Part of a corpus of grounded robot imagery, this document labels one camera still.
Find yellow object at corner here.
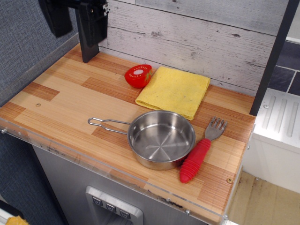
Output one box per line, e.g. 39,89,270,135
5,216,29,225

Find red toy tomato half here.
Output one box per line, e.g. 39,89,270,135
124,64,152,88

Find white toy sink unit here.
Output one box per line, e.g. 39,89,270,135
242,89,300,193

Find red handled metal fork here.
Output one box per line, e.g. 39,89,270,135
180,116,227,183

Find grey toy fridge cabinet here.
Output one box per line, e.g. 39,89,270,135
33,147,203,225

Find dark left upright post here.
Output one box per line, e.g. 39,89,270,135
78,32,99,63

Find stainless steel saucepan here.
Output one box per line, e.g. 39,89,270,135
88,110,196,171

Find yellow folded cloth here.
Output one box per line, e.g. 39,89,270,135
135,67,210,120

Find silver dispenser button panel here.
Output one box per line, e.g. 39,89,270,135
85,186,144,225

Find dark upright post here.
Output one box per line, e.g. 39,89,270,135
78,32,99,63
249,0,300,116

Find dark right upright post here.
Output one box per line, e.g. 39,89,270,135
249,0,300,116

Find clear acrylic edge guard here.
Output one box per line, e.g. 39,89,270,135
0,119,228,225

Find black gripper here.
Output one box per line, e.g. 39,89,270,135
38,0,109,47

